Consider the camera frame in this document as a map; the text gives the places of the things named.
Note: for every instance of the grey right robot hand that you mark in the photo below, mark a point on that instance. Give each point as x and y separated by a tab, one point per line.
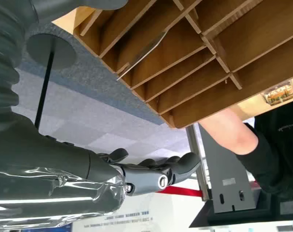
52	179

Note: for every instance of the white card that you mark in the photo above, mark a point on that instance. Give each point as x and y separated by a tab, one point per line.
142	54

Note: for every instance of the wooden slotted card organizer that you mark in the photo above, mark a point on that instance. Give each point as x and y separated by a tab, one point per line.
184	64

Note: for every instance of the person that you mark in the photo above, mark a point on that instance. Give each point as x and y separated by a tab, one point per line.
279	150

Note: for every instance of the black thin stand pole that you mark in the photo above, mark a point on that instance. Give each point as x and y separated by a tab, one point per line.
43	93

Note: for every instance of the grey round stand base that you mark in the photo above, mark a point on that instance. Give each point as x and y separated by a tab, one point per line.
62	54

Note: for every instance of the white board with text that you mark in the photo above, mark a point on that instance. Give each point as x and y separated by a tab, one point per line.
146	214

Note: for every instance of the red strip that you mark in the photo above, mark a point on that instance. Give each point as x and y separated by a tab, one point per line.
182	191

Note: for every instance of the smooth grey robot cover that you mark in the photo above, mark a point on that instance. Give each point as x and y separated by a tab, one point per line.
76	8

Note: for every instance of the black platform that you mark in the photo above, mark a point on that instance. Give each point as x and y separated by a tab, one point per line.
245	217

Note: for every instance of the small printed badge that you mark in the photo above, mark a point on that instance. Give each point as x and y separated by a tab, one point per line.
278	93

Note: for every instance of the silver metal post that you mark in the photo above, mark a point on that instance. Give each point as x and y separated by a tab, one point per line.
196	160

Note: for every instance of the grey metal bracket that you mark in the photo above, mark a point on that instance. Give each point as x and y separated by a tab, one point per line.
224	173

